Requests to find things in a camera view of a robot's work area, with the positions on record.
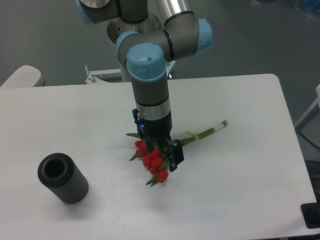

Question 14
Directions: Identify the dark grey ribbed cylinder vase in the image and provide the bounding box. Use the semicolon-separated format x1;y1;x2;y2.
37;152;89;204

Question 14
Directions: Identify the white furniture leg right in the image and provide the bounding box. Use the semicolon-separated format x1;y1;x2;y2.
294;85;320;133

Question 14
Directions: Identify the black gripper cable plug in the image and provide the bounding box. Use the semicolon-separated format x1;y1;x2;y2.
132;108;142;125

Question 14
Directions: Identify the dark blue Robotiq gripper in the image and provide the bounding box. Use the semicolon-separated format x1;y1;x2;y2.
137;112;184;172

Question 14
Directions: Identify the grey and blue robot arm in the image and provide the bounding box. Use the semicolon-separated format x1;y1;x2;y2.
76;0;213;171

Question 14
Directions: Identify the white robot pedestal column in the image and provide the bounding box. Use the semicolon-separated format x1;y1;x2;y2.
107;11;163;44

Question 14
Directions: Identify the blue object top right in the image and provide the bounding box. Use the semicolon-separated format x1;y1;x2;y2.
296;0;320;18

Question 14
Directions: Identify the red tulip bouquet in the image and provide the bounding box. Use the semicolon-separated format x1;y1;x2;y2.
126;120;228;186

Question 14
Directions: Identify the white chair seat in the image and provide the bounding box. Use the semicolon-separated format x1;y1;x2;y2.
0;65;46;89

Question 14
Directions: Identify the black box at table edge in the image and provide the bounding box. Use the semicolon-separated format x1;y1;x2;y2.
300;202;320;229

